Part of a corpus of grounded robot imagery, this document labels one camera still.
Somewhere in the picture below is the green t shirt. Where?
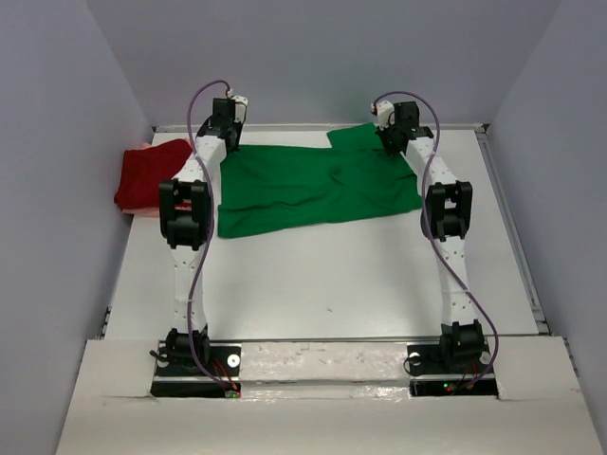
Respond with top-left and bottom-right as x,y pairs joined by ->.
216,123 -> 422,239

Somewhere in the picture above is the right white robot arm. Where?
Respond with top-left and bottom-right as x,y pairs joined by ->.
371,100 -> 488,376

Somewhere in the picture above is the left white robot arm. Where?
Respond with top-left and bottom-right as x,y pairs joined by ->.
158,95 -> 248,375

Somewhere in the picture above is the red folded t shirt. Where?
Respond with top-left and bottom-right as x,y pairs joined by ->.
113,138 -> 195,212

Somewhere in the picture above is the pink folded t shirt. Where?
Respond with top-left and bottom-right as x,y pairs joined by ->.
127,136 -> 191,219

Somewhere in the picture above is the white front platform board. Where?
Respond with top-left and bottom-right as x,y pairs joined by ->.
58,337 -> 602,454

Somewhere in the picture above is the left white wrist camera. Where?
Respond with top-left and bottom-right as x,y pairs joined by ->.
230,95 -> 248,124

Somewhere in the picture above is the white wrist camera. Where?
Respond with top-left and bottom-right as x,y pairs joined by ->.
230,95 -> 248,124
371,100 -> 395,131

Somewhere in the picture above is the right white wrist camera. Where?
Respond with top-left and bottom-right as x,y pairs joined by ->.
371,100 -> 395,131

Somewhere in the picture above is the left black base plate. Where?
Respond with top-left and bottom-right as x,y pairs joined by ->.
150,344 -> 242,399

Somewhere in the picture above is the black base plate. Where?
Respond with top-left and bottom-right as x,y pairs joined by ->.
403,344 -> 499,398
150,344 -> 242,399

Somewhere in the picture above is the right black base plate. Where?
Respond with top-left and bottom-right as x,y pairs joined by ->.
403,344 -> 499,398

